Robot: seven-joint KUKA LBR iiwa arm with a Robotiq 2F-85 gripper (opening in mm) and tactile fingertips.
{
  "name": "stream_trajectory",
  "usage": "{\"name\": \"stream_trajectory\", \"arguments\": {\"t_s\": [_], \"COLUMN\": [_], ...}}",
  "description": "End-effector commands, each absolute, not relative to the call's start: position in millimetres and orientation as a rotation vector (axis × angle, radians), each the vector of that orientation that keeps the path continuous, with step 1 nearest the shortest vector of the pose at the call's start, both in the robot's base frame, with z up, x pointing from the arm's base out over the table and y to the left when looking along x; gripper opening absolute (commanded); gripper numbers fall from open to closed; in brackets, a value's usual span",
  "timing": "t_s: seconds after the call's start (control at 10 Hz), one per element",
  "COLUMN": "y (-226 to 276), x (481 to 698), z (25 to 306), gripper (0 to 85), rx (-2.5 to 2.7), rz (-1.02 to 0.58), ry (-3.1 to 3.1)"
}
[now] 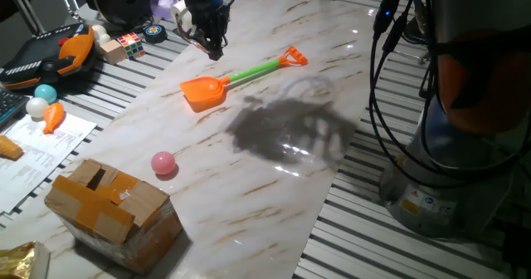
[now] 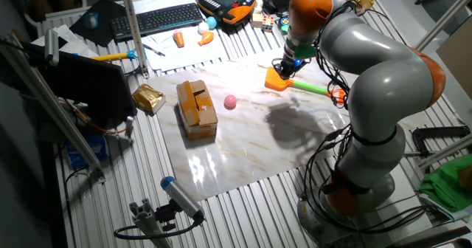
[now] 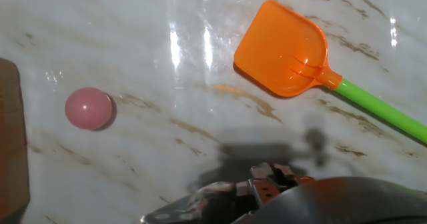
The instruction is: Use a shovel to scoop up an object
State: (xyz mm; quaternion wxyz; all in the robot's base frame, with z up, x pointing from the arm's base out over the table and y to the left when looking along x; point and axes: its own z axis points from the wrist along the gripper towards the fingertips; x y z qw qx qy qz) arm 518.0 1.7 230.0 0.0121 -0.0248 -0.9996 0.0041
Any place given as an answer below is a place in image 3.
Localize pink plastic ball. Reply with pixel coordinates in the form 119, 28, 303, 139
65, 87, 113, 131

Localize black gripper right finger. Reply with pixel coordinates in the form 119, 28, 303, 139
273, 163, 315, 188

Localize cardboard box with orange tape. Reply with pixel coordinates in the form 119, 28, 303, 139
0, 57, 31, 219

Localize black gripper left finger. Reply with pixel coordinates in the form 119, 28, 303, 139
139, 162, 280, 224

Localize orange toy shovel green handle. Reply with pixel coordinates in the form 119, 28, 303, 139
233, 0, 427, 145

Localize marble pattern table sheet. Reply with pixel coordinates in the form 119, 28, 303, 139
0, 0, 427, 224

